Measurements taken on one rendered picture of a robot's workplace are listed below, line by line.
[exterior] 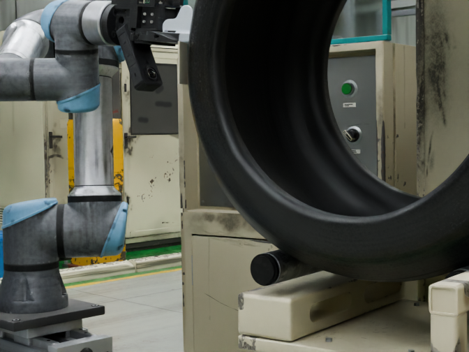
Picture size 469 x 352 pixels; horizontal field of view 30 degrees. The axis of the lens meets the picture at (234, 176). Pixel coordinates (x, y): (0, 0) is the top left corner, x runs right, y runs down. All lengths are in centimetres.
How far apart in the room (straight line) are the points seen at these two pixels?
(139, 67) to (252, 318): 46
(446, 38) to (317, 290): 48
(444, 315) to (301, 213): 62
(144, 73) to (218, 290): 79
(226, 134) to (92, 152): 73
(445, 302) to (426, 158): 95
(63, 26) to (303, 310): 66
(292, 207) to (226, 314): 97
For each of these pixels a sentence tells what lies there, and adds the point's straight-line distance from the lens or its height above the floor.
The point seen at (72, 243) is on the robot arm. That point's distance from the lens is 188.
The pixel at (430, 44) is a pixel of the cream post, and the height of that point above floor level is 122.
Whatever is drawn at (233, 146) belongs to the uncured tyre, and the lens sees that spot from 118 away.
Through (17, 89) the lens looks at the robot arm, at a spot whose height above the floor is 117.
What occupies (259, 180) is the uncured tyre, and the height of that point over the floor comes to 102.
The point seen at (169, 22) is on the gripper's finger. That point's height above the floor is 126.
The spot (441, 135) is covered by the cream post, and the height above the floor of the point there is 108.
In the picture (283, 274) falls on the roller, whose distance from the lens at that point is 121.
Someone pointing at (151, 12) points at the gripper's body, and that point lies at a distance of 142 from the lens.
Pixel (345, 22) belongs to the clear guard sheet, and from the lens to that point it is 190.
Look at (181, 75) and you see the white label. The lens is 126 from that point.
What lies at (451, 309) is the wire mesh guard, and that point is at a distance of 53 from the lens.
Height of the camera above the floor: 109
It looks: 3 degrees down
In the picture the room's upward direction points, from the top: 1 degrees counter-clockwise
